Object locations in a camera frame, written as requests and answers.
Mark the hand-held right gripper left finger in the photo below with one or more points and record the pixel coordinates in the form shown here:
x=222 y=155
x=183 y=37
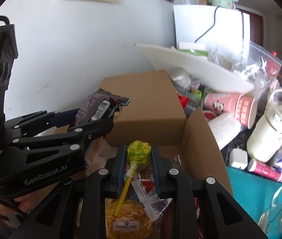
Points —
x=121 y=169

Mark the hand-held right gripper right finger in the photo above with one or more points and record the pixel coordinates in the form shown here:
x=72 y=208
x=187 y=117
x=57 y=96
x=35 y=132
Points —
x=156 y=171

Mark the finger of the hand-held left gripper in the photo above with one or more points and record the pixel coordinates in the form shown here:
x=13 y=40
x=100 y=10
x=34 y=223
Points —
x=44 y=119
x=81 y=134

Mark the yellow green lollipop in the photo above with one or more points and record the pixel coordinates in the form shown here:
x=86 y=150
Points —
x=138 y=154

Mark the silver snack packet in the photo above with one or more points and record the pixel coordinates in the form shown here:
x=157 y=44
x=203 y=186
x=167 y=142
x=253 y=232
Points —
x=148 y=194

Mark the dark brown snack packet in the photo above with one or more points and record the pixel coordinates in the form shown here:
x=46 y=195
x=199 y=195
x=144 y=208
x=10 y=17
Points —
x=98 y=104

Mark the yellow crispy snack packet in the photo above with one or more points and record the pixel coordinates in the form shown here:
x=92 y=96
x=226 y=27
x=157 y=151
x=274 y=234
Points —
x=131 y=216

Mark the brown cardboard box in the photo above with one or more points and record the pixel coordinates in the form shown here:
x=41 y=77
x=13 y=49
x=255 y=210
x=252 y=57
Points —
x=151 y=109

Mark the person's left hand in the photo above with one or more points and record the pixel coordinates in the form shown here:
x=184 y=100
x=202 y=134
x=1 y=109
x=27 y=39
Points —
x=26 y=203

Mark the white paper roll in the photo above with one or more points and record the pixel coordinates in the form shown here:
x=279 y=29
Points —
x=225 y=129

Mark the small white charger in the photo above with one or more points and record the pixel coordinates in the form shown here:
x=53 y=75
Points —
x=238 y=158

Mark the silver foil pouch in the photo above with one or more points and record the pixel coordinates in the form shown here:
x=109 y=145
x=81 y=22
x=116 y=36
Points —
x=180 y=76

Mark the pink paper cup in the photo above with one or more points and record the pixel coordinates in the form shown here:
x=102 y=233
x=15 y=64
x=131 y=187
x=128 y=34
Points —
x=230 y=104

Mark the pink tube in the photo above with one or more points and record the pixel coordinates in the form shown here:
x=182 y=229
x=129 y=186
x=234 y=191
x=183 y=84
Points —
x=265 y=170

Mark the white foam board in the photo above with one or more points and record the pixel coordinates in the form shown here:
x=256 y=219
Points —
x=205 y=72

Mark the white thermos jug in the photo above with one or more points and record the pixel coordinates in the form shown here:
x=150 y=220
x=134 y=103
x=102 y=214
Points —
x=265 y=134

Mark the clear glass mug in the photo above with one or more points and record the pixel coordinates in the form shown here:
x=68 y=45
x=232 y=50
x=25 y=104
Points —
x=275 y=214

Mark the large clear zip bag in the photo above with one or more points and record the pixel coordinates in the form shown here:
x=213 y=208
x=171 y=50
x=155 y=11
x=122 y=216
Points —
x=258 y=62

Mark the white fridge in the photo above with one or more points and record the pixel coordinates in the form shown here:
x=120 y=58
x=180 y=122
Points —
x=188 y=22

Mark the red cola bottle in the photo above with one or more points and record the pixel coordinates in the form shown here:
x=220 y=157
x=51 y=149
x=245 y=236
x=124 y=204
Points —
x=273 y=67

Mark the brown wooden door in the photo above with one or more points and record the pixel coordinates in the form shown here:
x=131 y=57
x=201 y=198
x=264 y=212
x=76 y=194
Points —
x=255 y=29

